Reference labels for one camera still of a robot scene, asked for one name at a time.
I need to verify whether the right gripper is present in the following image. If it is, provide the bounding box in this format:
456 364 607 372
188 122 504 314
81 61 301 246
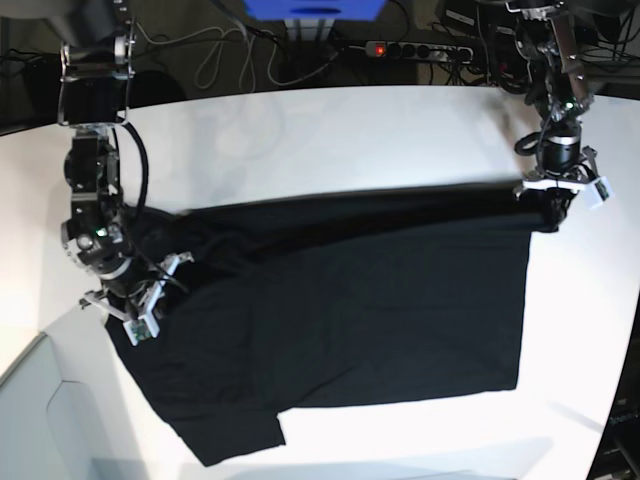
79 252 194 323

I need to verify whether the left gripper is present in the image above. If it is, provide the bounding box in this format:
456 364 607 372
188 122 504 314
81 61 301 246
514 139 600 231

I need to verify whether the black T-shirt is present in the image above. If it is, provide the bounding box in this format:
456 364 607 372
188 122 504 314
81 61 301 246
106 186 545 466

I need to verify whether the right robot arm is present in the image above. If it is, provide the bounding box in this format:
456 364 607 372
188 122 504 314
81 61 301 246
52 1 187 325

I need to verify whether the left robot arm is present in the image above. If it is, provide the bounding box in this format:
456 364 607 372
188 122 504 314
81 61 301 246
505 1 600 233

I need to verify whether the grey plastic bin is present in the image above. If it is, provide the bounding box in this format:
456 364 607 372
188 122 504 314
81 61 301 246
1 334 149 479

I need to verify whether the black power strip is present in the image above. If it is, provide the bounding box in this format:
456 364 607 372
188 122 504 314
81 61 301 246
347 41 474 65

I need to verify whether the blue box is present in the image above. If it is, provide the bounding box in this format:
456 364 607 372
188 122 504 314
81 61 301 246
244 0 386 21

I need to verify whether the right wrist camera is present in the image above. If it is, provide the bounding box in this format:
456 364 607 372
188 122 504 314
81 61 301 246
123 314 160 346

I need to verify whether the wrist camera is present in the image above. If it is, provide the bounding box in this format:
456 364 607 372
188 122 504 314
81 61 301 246
123 314 160 346
583 177 614 209

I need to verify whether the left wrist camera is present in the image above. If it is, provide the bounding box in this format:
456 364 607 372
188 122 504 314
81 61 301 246
583 177 614 209

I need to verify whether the grey coiled cable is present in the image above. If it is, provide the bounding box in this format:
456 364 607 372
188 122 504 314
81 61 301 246
134 24 346 91

